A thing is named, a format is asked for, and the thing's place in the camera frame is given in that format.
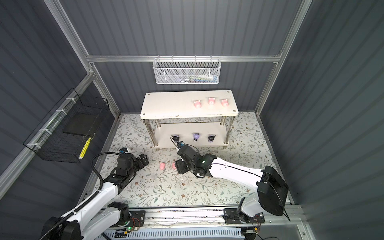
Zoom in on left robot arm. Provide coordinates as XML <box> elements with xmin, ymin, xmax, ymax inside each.
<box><xmin>40</xmin><ymin>149</ymin><xmax>149</xmax><ymax>240</ymax></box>

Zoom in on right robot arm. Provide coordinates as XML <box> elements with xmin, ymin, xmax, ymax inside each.
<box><xmin>175</xmin><ymin>142</ymin><xmax>290</xmax><ymax>224</ymax></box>

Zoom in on white two-tier shelf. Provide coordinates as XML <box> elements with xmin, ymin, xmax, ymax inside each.
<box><xmin>140</xmin><ymin>90</ymin><xmax>239</xmax><ymax>149</ymax></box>

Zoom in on yellow marker pen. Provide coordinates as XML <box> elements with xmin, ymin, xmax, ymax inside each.
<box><xmin>79</xmin><ymin>137</ymin><xmax>92</xmax><ymax>160</ymax></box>

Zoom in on markers in white basket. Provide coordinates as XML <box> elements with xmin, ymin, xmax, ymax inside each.
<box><xmin>178</xmin><ymin>74</ymin><xmax>220</xmax><ymax>84</ymax></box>

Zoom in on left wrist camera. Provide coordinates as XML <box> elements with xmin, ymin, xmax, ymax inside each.
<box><xmin>119</xmin><ymin>148</ymin><xmax>129</xmax><ymax>154</ymax></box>

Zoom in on black wire basket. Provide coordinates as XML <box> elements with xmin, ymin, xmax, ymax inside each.
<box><xmin>24</xmin><ymin>91</ymin><xmax>110</xmax><ymax>164</ymax></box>

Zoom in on white wire basket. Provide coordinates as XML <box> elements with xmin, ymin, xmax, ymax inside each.
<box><xmin>153</xmin><ymin>60</ymin><xmax>222</xmax><ymax>85</ymax></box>

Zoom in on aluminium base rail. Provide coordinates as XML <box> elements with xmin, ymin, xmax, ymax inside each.
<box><xmin>64</xmin><ymin>204</ymin><xmax>304</xmax><ymax>232</ymax></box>

